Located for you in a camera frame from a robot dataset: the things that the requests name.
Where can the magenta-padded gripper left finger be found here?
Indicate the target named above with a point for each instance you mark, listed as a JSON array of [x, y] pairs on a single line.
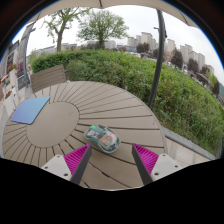
[[58, 165]]

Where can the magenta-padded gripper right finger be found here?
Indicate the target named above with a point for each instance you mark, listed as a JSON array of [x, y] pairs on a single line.
[[165, 165]]

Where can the transparent green computer mouse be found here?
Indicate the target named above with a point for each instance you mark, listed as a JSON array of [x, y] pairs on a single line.
[[103, 138]]

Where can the blue mouse pad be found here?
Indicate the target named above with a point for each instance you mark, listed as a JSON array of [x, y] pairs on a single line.
[[30, 110]]

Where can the white planter box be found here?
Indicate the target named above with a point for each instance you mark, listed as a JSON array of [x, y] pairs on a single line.
[[13, 78], [10, 101]]

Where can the brown slatted outdoor chair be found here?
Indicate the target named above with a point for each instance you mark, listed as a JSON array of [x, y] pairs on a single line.
[[48, 78]]

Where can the green hedge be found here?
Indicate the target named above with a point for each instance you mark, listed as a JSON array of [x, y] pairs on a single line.
[[133, 80]]

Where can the dark grey sign pillar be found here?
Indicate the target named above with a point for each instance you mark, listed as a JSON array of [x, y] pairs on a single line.
[[26, 53]]

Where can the group of apartment buildings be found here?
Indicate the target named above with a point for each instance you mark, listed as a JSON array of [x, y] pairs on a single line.
[[166, 45]]

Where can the tall bare-trunk tree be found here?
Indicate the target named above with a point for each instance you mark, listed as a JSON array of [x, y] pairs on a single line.
[[60, 33]]

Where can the round leafy tree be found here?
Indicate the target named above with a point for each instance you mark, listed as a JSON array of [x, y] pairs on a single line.
[[101, 26]]

